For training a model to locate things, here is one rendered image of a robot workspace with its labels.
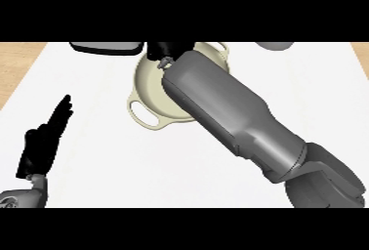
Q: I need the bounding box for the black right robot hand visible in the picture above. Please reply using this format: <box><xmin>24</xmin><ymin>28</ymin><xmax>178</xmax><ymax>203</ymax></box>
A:
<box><xmin>147</xmin><ymin>41</ymin><xmax>198</xmax><ymax>63</ymax></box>

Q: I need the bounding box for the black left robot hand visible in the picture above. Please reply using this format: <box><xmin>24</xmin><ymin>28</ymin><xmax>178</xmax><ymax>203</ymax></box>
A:
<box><xmin>15</xmin><ymin>94</ymin><xmax>76</xmax><ymax>180</ymax></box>

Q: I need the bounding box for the black tray with grey inside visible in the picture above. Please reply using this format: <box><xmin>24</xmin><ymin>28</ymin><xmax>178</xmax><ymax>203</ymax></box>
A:
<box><xmin>68</xmin><ymin>41</ymin><xmax>147</xmax><ymax>57</ymax></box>

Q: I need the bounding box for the white rectangular mat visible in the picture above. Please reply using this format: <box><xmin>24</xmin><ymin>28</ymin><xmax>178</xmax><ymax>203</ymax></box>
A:
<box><xmin>0</xmin><ymin>41</ymin><xmax>369</xmax><ymax>209</ymax></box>

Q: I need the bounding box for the grey rounded object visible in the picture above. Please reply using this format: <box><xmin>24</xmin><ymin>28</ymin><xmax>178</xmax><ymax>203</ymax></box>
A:
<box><xmin>254</xmin><ymin>41</ymin><xmax>296</xmax><ymax>52</ymax></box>

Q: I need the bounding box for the cream pot with handles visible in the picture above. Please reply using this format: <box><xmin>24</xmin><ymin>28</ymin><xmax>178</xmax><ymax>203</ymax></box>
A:
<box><xmin>126</xmin><ymin>42</ymin><xmax>231</xmax><ymax>132</ymax></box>

